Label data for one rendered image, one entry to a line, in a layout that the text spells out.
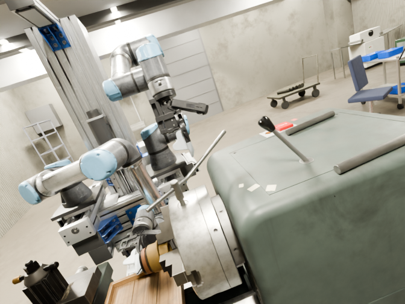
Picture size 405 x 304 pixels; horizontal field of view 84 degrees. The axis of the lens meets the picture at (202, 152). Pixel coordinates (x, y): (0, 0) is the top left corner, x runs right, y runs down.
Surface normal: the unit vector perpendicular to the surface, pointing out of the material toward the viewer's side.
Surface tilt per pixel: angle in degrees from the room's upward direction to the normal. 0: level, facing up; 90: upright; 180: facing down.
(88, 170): 89
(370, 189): 90
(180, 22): 90
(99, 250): 90
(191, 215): 28
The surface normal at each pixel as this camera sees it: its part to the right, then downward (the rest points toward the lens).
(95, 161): -0.12, 0.35
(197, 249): -0.02, -0.19
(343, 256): 0.15, 0.27
